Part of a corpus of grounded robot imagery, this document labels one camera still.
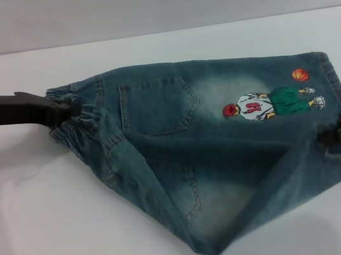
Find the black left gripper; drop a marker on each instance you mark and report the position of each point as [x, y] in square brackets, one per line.
[4, 109]

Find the blue denim shorts with print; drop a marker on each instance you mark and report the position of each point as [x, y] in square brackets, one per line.
[214, 159]

